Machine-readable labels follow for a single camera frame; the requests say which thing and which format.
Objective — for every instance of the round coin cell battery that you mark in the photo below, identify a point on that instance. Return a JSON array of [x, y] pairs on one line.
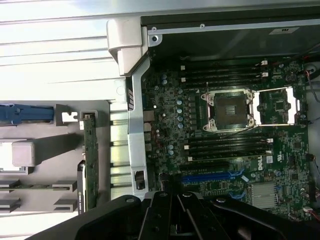
[[291, 76]]

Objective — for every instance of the silver chipset heatsink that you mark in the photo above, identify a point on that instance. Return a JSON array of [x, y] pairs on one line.
[[263, 195]]

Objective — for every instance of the CPU socket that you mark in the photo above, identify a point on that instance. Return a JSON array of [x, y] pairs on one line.
[[230, 110]]

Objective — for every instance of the green Dell motherboard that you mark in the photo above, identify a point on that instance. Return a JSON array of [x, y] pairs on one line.
[[287, 162]]

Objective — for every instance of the CPU chip with metal lid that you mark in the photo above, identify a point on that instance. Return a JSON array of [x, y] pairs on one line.
[[5, 156]]

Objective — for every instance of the green loose RAM stick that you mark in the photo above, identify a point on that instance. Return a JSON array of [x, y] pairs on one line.
[[37, 186]]

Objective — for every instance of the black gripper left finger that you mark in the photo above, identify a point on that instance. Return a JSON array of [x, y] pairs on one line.
[[155, 220]]

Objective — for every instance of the blue disk carrier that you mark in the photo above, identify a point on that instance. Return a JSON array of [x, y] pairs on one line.
[[25, 113]]

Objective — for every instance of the blue expansion slot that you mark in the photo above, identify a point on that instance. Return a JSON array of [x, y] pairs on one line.
[[205, 178]]

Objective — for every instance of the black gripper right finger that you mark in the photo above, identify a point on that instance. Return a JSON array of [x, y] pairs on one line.
[[250, 220]]

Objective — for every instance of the open black PC case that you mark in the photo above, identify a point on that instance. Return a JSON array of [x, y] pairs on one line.
[[136, 100]]

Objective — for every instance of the grey plastic parts rack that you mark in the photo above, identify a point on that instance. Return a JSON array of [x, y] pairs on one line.
[[57, 150]]

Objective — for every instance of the open metal socket cover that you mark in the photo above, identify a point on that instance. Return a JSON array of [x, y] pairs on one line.
[[292, 105]]

